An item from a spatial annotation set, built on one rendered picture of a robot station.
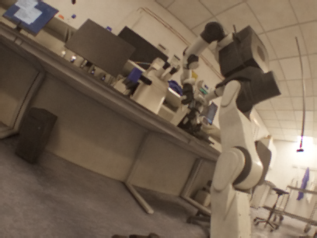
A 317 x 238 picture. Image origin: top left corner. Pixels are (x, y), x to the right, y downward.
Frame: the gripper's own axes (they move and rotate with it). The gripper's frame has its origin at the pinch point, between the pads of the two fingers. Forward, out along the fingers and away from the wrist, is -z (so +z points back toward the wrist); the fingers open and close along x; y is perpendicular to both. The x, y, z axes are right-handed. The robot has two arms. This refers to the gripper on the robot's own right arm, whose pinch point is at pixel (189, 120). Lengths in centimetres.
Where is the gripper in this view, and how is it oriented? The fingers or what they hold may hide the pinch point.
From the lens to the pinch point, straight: 124.2
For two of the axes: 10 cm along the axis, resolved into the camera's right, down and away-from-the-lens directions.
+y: -6.6, -6.3, -4.0
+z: 5.6, -7.7, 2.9
